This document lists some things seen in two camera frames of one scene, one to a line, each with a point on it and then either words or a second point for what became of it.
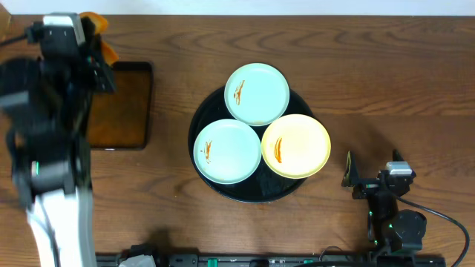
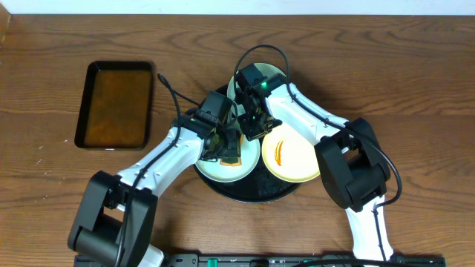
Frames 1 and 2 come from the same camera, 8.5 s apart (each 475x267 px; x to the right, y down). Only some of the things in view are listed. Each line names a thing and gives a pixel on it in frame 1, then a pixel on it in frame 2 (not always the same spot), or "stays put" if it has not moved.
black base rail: (273, 259) stays put
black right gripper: (367, 185) → (251, 133)
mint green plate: (227, 151) stays put
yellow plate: (296, 146) stays put
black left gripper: (102, 71) → (231, 148)
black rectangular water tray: (121, 120) stays put
